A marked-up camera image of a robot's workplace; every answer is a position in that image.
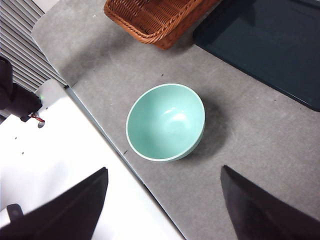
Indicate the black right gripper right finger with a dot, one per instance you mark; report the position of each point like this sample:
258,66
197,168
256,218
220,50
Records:
265,215

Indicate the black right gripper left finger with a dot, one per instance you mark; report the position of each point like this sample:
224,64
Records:
67,215

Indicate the teal ribbed bowl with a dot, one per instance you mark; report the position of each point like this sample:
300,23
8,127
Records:
165,125

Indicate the grey ribbed panel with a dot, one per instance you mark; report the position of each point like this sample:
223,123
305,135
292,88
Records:
22,50

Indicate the dark rectangular tray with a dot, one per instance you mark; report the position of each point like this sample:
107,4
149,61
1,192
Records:
270,42

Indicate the brown wicker basket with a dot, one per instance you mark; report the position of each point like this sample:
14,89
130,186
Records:
155,22

